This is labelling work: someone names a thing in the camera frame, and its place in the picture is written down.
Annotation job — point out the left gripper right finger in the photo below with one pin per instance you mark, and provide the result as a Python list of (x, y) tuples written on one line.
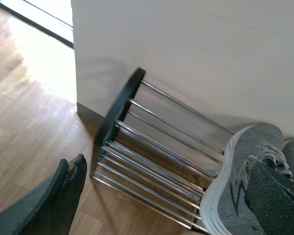
[(271, 197)]

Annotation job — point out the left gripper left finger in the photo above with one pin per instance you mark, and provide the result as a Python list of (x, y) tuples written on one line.
[(48, 209)]

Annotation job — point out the black metal shoe rack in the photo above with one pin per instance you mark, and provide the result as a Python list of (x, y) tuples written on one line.
[(159, 151)]

